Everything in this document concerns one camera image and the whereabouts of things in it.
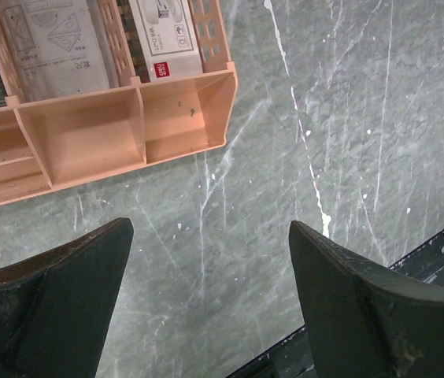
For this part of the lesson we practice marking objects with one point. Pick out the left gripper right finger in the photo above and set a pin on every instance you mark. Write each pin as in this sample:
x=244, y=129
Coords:
x=363, y=319

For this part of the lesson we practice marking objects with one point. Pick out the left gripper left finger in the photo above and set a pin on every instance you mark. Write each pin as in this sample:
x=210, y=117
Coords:
x=55, y=307

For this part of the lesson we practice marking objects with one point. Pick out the peach plastic file organizer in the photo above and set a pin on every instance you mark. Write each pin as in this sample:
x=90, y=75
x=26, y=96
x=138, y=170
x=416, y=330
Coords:
x=58, y=143

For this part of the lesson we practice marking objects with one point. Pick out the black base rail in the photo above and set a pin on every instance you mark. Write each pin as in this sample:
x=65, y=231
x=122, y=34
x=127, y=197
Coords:
x=292, y=356

